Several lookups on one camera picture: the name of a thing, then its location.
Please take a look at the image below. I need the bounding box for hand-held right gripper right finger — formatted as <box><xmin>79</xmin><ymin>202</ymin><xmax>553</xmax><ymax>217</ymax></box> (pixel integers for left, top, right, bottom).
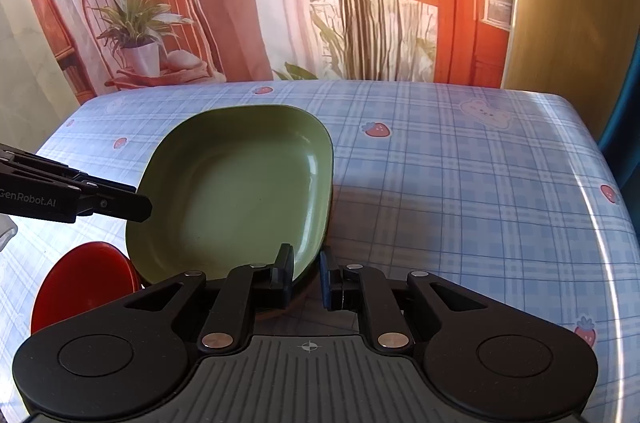
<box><xmin>320</xmin><ymin>249</ymin><xmax>493</xmax><ymax>351</ymax></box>

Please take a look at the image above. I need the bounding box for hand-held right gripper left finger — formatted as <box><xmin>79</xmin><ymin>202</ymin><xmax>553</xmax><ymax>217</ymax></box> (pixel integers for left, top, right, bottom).
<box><xmin>122</xmin><ymin>243</ymin><xmax>296</xmax><ymax>354</ymax></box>

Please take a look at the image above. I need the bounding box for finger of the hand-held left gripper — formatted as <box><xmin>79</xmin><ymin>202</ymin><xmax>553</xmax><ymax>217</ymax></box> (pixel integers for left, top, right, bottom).
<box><xmin>0</xmin><ymin>143</ymin><xmax>153</xmax><ymax>224</ymax></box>

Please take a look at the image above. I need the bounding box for green square plate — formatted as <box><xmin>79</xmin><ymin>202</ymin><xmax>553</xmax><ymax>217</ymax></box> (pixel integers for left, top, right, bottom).
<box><xmin>125</xmin><ymin>104</ymin><xmax>334</xmax><ymax>290</ymax></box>

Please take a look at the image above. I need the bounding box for red-orange bowl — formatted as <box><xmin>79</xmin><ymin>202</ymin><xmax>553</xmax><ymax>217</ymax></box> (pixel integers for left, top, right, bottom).
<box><xmin>30</xmin><ymin>241</ymin><xmax>144</xmax><ymax>336</ymax></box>

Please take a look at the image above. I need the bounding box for blue checked strawberry tablecloth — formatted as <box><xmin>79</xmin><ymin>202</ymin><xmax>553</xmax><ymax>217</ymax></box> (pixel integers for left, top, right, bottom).
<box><xmin>0</xmin><ymin>79</ymin><xmax>640</xmax><ymax>404</ymax></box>

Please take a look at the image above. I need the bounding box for blue curtain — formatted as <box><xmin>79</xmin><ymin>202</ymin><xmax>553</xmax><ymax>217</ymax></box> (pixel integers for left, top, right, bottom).
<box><xmin>597</xmin><ymin>48</ymin><xmax>640</xmax><ymax>186</ymax></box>

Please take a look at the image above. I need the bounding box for yellow wooden board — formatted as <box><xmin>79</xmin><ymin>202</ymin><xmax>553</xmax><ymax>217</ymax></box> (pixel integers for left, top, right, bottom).
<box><xmin>500</xmin><ymin>0</ymin><xmax>640</xmax><ymax>140</ymax></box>

